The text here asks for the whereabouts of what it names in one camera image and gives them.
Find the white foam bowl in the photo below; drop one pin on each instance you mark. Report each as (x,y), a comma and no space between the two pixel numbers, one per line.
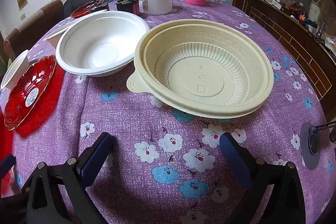
(102,43)

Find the purple floral tablecloth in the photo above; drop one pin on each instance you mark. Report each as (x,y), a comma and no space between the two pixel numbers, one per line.
(157,121)

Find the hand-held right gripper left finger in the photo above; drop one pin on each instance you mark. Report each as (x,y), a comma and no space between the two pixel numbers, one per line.
(97,158)

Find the white wall socket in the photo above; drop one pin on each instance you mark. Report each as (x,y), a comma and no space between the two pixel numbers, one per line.
(23,16)

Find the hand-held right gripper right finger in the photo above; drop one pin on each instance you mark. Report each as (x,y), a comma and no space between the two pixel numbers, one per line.
(236,158)

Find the beige plastic bowl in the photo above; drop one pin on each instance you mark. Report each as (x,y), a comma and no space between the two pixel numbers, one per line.
(204,74)

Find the yellow wall plaque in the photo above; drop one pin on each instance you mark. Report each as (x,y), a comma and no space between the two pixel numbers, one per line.
(22,1)

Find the white foam plate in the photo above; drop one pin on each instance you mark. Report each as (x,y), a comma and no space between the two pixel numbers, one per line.
(56,32)

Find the brown wooden sideboard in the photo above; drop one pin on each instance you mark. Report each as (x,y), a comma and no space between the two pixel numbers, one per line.
(288,37)

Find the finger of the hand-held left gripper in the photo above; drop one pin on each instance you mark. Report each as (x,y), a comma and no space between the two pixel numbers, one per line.
(5,163)

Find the white paper cup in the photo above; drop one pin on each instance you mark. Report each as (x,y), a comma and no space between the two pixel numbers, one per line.
(14,66)

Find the pile of assorted clutter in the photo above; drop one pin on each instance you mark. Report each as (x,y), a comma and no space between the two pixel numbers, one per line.
(296,7)

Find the brown upholstered chair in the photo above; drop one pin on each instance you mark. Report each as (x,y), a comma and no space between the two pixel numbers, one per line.
(34,27)

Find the grey disc stand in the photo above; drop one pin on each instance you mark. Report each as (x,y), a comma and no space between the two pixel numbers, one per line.
(304,140)

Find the red glass plate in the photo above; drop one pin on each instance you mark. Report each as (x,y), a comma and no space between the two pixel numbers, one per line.
(29,92)
(81,12)

